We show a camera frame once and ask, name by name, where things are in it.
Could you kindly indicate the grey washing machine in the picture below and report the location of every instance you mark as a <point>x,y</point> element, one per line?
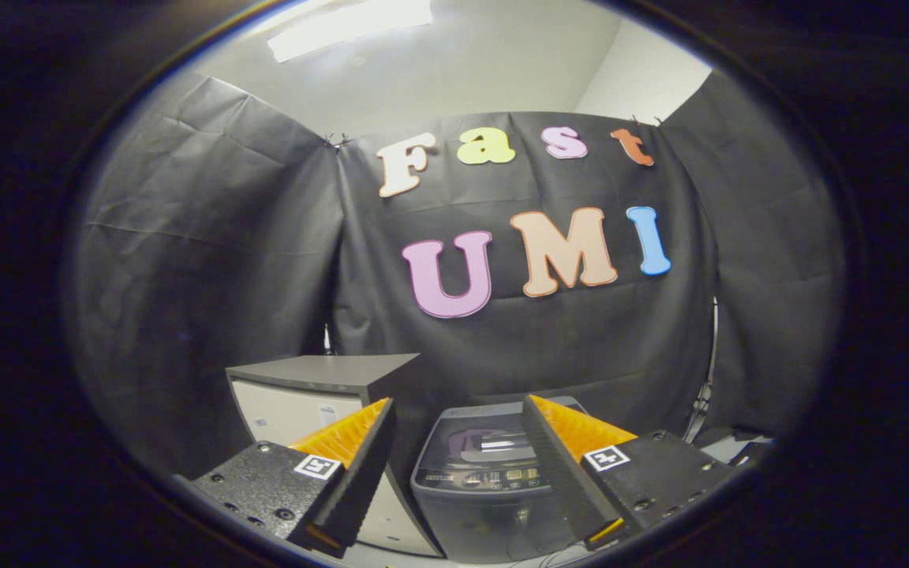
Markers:
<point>486,521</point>

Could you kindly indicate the grey and white cabinet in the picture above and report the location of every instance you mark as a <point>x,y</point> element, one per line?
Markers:
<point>297,394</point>

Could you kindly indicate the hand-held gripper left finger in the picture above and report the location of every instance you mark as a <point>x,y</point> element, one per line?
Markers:
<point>360,473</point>

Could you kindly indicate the black backdrop cloth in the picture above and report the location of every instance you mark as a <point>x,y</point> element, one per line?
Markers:
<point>210,237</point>

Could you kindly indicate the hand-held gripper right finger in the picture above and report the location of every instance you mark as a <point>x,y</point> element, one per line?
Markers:
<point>561,473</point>

